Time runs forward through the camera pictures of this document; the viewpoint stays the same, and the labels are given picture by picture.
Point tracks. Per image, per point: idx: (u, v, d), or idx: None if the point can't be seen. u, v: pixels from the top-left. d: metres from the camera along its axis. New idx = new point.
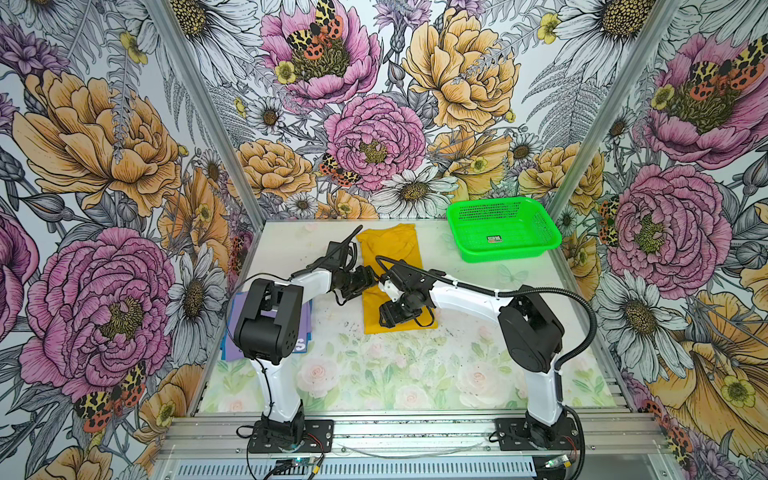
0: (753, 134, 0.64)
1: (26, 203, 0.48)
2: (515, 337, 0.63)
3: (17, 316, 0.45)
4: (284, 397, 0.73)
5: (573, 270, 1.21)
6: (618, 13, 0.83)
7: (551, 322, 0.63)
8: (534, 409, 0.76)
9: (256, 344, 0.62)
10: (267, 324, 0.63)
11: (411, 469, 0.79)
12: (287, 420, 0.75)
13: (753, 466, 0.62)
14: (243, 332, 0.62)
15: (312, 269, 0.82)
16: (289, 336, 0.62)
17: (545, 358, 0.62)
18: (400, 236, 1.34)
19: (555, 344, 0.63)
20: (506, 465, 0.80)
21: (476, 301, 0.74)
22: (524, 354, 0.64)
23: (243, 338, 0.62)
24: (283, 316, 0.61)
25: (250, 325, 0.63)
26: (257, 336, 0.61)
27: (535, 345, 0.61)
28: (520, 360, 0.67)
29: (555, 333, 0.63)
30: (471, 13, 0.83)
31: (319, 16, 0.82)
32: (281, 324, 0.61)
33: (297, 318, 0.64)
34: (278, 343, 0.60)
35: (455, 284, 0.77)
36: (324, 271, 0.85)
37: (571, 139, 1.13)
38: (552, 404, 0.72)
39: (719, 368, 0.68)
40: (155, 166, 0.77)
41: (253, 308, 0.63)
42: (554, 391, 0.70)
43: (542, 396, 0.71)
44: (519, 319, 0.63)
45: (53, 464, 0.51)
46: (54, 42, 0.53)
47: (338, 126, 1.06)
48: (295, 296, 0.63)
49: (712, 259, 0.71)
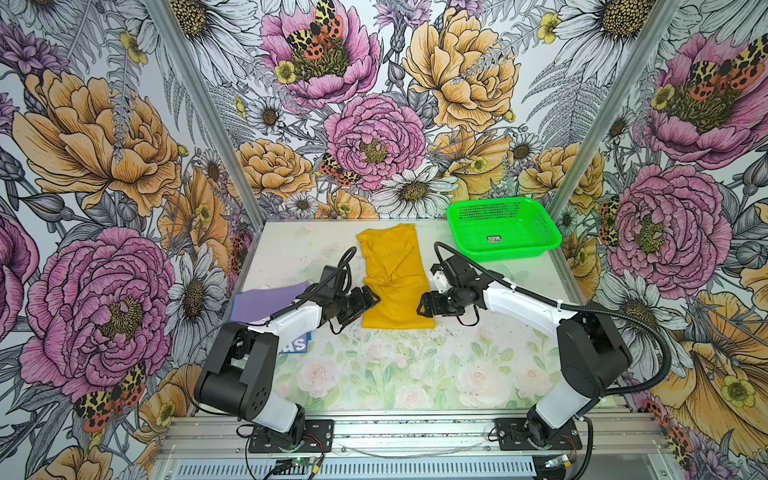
0: (754, 134, 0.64)
1: (26, 203, 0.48)
2: (573, 354, 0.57)
3: (17, 316, 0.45)
4: (276, 417, 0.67)
5: (573, 270, 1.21)
6: (618, 13, 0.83)
7: (617, 348, 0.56)
8: (544, 410, 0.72)
9: (219, 402, 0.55)
10: (233, 377, 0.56)
11: (411, 469, 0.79)
12: (283, 430, 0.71)
13: (753, 465, 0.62)
14: (206, 386, 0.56)
15: (299, 306, 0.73)
16: (256, 394, 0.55)
17: (604, 385, 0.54)
18: (401, 237, 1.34)
19: (619, 374, 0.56)
20: (506, 465, 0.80)
21: (533, 310, 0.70)
22: (579, 376, 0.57)
23: (205, 392, 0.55)
24: (250, 372, 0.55)
25: (214, 379, 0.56)
26: (219, 392, 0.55)
27: (594, 367, 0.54)
28: (573, 384, 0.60)
29: (621, 361, 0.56)
30: (472, 13, 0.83)
31: (319, 16, 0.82)
32: (247, 382, 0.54)
33: (268, 374, 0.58)
34: (242, 403, 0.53)
35: (512, 288, 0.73)
36: (312, 306, 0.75)
37: (571, 139, 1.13)
38: (564, 415, 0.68)
39: (719, 368, 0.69)
40: (155, 166, 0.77)
41: (218, 361, 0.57)
42: (581, 408, 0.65)
43: (562, 407, 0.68)
44: (582, 336, 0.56)
45: (53, 464, 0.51)
46: (54, 42, 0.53)
47: (338, 126, 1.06)
48: (267, 349, 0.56)
49: (712, 259, 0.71)
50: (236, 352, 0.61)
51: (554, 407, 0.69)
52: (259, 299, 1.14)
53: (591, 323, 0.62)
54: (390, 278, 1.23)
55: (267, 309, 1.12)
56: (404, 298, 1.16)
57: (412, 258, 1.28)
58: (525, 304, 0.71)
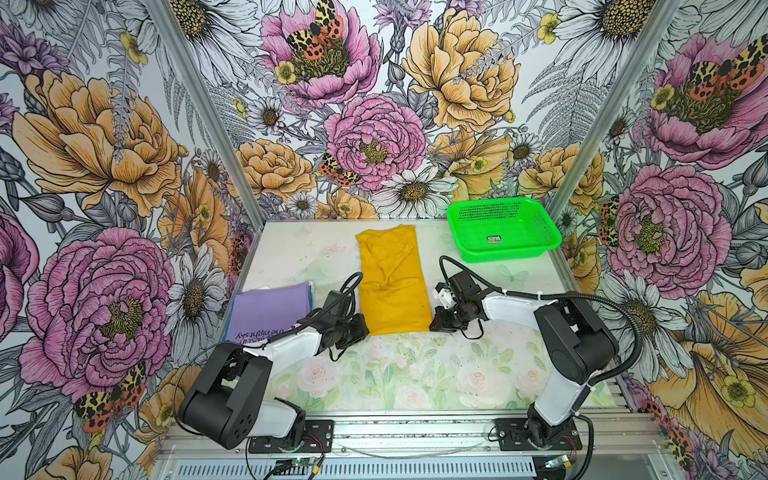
0: (754, 134, 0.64)
1: (26, 203, 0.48)
2: (551, 338, 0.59)
3: (17, 316, 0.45)
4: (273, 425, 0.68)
5: (573, 270, 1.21)
6: (618, 13, 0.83)
7: (599, 332, 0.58)
8: (542, 407, 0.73)
9: (201, 424, 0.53)
10: (220, 401, 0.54)
11: (412, 469, 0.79)
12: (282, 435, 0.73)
13: (753, 465, 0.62)
14: (190, 406, 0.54)
15: (299, 332, 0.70)
16: (242, 420, 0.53)
17: (589, 367, 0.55)
18: (400, 237, 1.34)
19: (602, 359, 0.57)
20: (505, 465, 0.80)
21: (520, 305, 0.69)
22: (564, 360, 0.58)
23: (189, 413, 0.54)
24: (237, 396, 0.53)
25: (200, 399, 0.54)
26: (204, 415, 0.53)
27: (573, 349, 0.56)
28: (562, 371, 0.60)
29: (605, 345, 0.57)
30: (472, 13, 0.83)
31: (319, 16, 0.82)
32: (233, 406, 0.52)
33: (256, 400, 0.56)
34: (226, 428, 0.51)
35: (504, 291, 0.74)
36: (311, 335, 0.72)
37: (571, 139, 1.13)
38: (561, 412, 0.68)
39: (719, 368, 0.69)
40: (155, 166, 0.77)
41: (208, 380, 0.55)
42: (574, 401, 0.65)
43: (557, 403, 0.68)
44: (556, 318, 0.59)
45: (53, 465, 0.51)
46: (54, 42, 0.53)
47: (338, 126, 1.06)
48: (258, 374, 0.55)
49: (712, 259, 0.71)
50: (227, 373, 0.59)
51: (551, 402, 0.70)
52: (258, 299, 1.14)
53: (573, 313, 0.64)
54: (387, 280, 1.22)
55: (266, 310, 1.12)
56: (401, 300, 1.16)
57: (410, 259, 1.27)
58: (512, 302, 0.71)
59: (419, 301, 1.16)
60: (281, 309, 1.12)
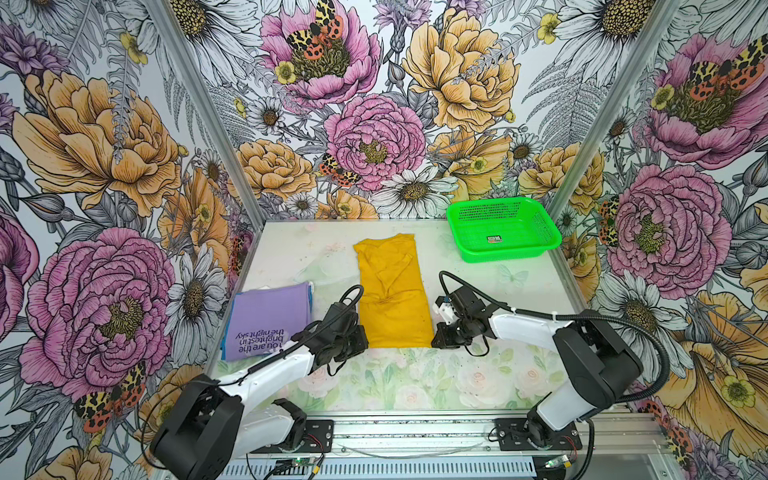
0: (754, 134, 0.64)
1: (26, 202, 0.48)
2: (574, 362, 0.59)
3: (17, 316, 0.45)
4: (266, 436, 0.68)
5: (573, 271, 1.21)
6: (618, 13, 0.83)
7: (622, 353, 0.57)
8: (545, 412, 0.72)
9: (171, 462, 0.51)
10: (190, 440, 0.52)
11: (412, 469, 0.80)
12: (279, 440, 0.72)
13: (753, 465, 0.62)
14: (162, 443, 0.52)
15: (287, 356, 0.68)
16: (210, 463, 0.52)
17: (616, 392, 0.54)
18: (400, 247, 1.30)
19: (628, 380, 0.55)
20: (505, 465, 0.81)
21: (533, 326, 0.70)
22: (589, 385, 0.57)
23: (160, 450, 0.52)
24: (206, 438, 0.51)
25: (171, 437, 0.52)
26: (173, 454, 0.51)
27: (598, 374, 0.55)
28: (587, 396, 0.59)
29: (629, 366, 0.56)
30: (472, 13, 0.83)
31: (319, 16, 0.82)
32: (201, 450, 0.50)
33: (228, 440, 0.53)
34: (193, 471, 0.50)
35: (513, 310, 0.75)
36: (302, 356, 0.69)
37: (571, 139, 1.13)
38: (567, 419, 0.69)
39: (719, 368, 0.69)
40: (155, 166, 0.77)
41: (179, 418, 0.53)
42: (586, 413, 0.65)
43: (567, 412, 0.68)
44: (577, 342, 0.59)
45: (53, 465, 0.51)
46: (54, 43, 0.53)
47: (338, 126, 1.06)
48: (226, 419, 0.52)
49: (712, 259, 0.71)
50: (201, 408, 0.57)
51: (559, 410, 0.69)
52: (258, 299, 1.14)
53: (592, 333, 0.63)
54: (386, 292, 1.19)
55: (267, 310, 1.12)
56: (402, 313, 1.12)
57: (409, 271, 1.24)
58: (523, 322, 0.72)
59: (419, 316, 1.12)
60: (281, 310, 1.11)
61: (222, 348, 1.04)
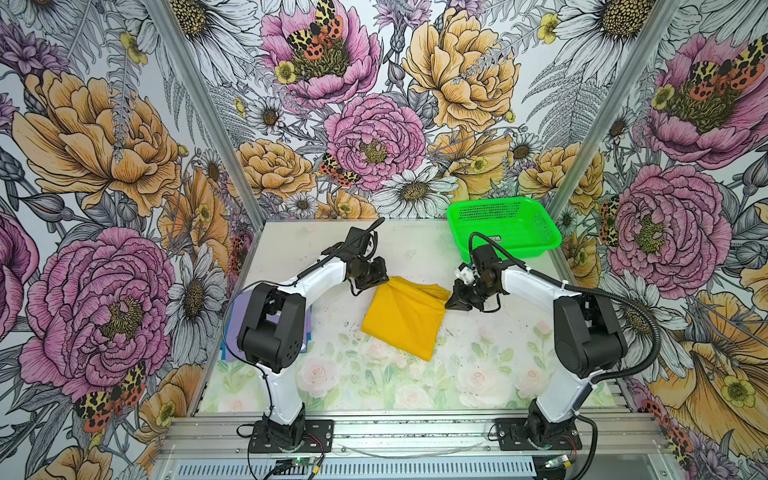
0: (753, 134, 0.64)
1: (26, 203, 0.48)
2: (561, 327, 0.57)
3: (17, 316, 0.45)
4: (284, 401, 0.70)
5: (573, 270, 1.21)
6: (618, 13, 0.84)
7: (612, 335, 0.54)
8: (544, 403, 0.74)
9: (258, 351, 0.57)
10: (270, 330, 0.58)
11: (411, 469, 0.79)
12: (286, 423, 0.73)
13: (753, 465, 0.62)
14: (247, 336, 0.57)
15: (324, 264, 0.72)
16: (290, 346, 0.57)
17: (589, 364, 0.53)
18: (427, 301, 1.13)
19: (607, 357, 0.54)
20: (506, 465, 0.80)
21: (539, 289, 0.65)
22: (567, 350, 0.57)
23: (247, 342, 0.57)
24: (284, 326, 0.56)
25: (253, 332, 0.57)
26: (259, 341, 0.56)
27: (580, 343, 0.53)
28: (563, 360, 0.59)
29: (613, 347, 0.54)
30: (471, 13, 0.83)
31: (319, 16, 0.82)
32: (282, 335, 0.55)
33: (299, 329, 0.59)
34: (280, 353, 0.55)
35: (528, 269, 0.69)
36: (336, 263, 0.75)
37: (571, 139, 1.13)
38: (561, 408, 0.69)
39: (719, 368, 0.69)
40: (155, 165, 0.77)
41: (254, 317, 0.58)
42: (575, 398, 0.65)
43: (559, 399, 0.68)
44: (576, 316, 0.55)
45: (53, 464, 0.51)
46: (54, 42, 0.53)
47: (338, 126, 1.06)
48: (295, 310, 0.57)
49: (712, 259, 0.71)
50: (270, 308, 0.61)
51: (552, 398, 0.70)
52: None
53: (592, 309, 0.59)
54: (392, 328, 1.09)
55: None
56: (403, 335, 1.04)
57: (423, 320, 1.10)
58: (533, 283, 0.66)
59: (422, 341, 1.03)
60: None
61: (222, 348, 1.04)
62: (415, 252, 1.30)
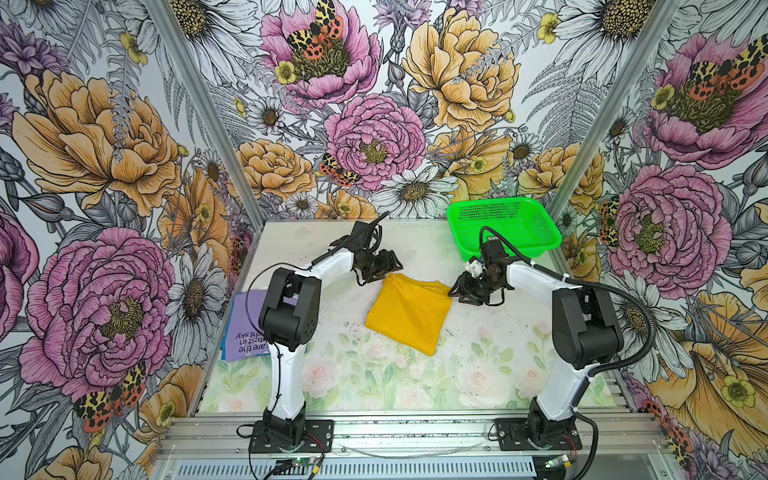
0: (753, 134, 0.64)
1: (26, 203, 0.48)
2: (559, 317, 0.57)
3: (17, 316, 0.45)
4: (291, 391, 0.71)
5: (573, 270, 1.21)
6: (618, 13, 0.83)
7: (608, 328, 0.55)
8: (544, 400, 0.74)
9: (278, 329, 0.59)
10: (289, 310, 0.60)
11: (411, 469, 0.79)
12: (289, 417, 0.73)
13: (753, 466, 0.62)
14: (267, 317, 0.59)
15: (335, 253, 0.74)
16: (308, 325, 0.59)
17: (584, 355, 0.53)
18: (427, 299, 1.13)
19: (602, 350, 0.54)
20: (506, 465, 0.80)
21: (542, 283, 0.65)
22: (563, 341, 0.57)
23: (267, 322, 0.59)
24: (301, 306, 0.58)
25: (273, 313, 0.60)
26: (278, 321, 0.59)
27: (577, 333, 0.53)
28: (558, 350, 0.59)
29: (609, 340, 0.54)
30: (471, 13, 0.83)
31: (319, 16, 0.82)
32: (301, 314, 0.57)
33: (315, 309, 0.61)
34: (299, 331, 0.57)
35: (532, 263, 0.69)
36: (345, 252, 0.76)
37: (571, 139, 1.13)
38: (560, 405, 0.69)
39: (719, 368, 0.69)
40: (155, 165, 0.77)
41: (274, 297, 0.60)
42: (574, 393, 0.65)
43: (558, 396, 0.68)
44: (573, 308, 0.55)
45: (53, 464, 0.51)
46: (54, 42, 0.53)
47: (338, 126, 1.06)
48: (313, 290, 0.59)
49: (712, 259, 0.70)
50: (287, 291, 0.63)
51: (551, 395, 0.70)
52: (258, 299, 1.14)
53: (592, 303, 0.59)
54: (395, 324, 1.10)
55: None
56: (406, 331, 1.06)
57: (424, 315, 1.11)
58: (536, 276, 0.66)
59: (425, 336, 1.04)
60: None
61: (222, 348, 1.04)
62: (415, 252, 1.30)
